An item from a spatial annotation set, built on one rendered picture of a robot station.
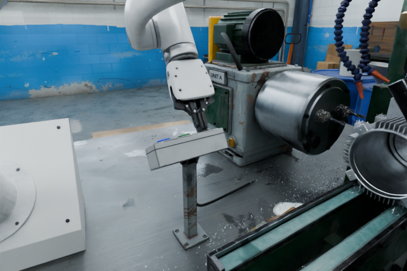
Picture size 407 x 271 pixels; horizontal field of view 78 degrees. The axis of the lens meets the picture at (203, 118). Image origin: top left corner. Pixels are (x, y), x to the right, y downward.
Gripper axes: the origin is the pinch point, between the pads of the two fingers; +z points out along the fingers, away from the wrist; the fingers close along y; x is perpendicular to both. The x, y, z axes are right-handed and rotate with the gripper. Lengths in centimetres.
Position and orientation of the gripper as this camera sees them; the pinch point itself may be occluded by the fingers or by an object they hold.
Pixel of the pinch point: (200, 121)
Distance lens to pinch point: 60.4
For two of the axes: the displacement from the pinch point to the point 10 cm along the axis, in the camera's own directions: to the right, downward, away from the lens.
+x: -4.4, 2.6, 8.6
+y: 8.5, -1.7, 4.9
